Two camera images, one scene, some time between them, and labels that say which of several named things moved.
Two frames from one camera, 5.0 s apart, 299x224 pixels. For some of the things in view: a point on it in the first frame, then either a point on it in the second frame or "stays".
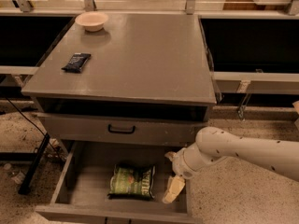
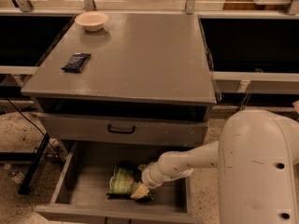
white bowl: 92,21 stays
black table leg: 33,165 stays
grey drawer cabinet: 120,99 stays
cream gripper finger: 176,184 to 140,191
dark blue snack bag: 77,62 stays
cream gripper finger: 171,155 to 143,167
